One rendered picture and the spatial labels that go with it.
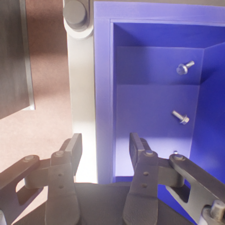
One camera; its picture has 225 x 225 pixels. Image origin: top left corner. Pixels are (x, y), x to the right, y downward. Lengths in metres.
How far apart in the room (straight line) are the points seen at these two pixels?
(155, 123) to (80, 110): 0.12
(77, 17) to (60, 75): 0.92
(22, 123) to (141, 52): 1.17
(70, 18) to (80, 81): 0.09
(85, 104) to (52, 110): 0.93
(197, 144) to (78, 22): 0.22
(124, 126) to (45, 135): 1.07
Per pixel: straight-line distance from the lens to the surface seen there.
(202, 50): 0.24
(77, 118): 0.26
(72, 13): 0.22
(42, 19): 1.20
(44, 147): 1.30
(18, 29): 1.18
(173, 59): 0.22
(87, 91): 0.25
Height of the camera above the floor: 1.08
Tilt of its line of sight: 75 degrees down
